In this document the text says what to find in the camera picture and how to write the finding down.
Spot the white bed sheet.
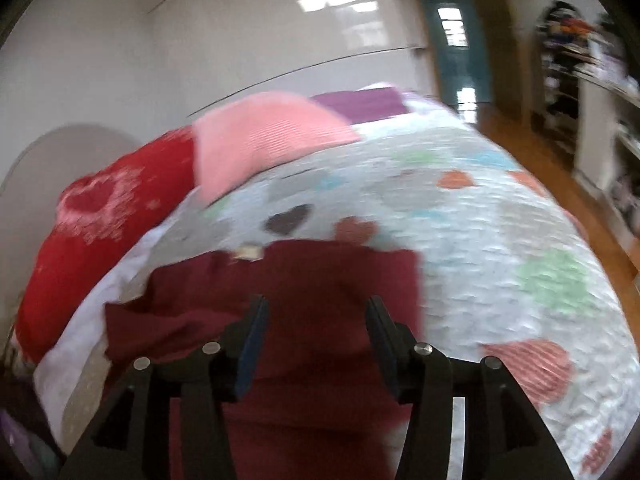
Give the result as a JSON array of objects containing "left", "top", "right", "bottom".
[{"left": 32, "top": 195, "right": 201, "bottom": 441}]

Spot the glossy white wardrobe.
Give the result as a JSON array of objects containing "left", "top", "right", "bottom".
[{"left": 145, "top": 0, "right": 441, "bottom": 116}]

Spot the red floral comforter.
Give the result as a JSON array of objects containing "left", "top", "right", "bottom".
[{"left": 15, "top": 127, "right": 201, "bottom": 363}]

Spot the heart patterned quilt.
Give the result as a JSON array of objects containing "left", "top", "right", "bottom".
[{"left": 60, "top": 92, "right": 640, "bottom": 478}]

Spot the shoe rack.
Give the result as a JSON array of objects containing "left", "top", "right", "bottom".
[{"left": 532, "top": 30, "right": 583, "bottom": 146}]

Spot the purple pillow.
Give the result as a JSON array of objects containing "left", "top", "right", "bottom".
[{"left": 310, "top": 87, "right": 408, "bottom": 123}]

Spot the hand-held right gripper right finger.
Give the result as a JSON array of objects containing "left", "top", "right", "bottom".
[{"left": 365, "top": 296, "right": 576, "bottom": 480}]

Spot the maroon sweater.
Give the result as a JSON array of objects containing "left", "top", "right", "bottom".
[{"left": 104, "top": 239, "right": 426, "bottom": 480}]

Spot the white shelf unit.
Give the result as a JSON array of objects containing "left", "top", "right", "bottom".
[{"left": 572, "top": 35, "right": 640, "bottom": 271}]

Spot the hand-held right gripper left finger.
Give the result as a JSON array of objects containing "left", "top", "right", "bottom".
[{"left": 60, "top": 294, "right": 271, "bottom": 480}]

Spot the teal glass door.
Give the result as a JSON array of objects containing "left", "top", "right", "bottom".
[{"left": 420, "top": 0, "right": 491, "bottom": 111}]

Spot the wooden door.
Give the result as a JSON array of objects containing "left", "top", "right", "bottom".
[{"left": 462, "top": 0, "right": 526, "bottom": 123}]

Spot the pile of clothes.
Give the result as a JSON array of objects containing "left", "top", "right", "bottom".
[{"left": 537, "top": 2, "right": 601, "bottom": 43}]

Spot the beige rounded headboard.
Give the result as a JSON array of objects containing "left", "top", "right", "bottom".
[{"left": 0, "top": 124, "right": 146, "bottom": 311}]

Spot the pink pillow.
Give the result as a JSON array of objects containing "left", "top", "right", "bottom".
[{"left": 192, "top": 91, "right": 362, "bottom": 206}]

